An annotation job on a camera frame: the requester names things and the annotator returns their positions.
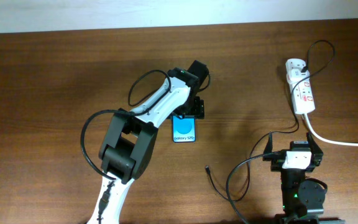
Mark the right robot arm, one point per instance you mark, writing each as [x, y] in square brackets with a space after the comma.
[302, 196]

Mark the white USB charger plug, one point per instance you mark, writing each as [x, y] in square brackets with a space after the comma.
[296, 75]

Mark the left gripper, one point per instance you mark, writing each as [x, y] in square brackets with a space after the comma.
[198, 109]

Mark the blue Galaxy smartphone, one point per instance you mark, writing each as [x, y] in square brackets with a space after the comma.
[183, 130]

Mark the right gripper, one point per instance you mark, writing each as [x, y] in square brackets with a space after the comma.
[316, 155]

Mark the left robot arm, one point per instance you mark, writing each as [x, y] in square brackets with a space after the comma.
[128, 144]

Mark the white power strip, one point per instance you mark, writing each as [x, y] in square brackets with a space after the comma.
[301, 93]

